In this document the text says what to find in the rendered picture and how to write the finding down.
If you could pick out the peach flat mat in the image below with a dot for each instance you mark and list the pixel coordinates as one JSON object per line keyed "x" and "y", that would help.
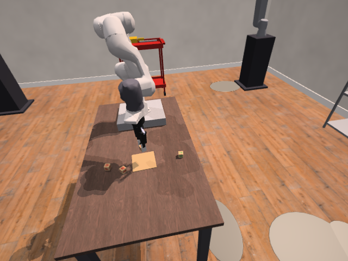
{"x": 143, "y": 161}

